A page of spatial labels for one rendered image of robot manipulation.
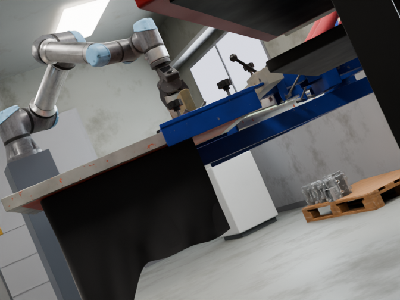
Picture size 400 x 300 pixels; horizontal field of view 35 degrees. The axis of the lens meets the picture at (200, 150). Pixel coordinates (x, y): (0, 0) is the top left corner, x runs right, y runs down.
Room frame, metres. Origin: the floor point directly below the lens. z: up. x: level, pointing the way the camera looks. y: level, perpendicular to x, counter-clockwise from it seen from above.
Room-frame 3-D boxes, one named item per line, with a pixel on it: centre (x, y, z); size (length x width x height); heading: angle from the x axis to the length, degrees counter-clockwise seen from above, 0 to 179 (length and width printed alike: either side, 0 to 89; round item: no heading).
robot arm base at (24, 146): (2.65, 0.69, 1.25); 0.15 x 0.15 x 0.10
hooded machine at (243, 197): (8.59, -0.18, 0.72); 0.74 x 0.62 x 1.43; 23
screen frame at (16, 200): (2.08, 0.22, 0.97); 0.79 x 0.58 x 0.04; 99
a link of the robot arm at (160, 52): (2.14, 0.01, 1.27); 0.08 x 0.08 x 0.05
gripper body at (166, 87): (2.15, 0.01, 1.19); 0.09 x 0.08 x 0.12; 9
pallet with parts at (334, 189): (6.39, -1.37, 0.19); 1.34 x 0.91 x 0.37; 24
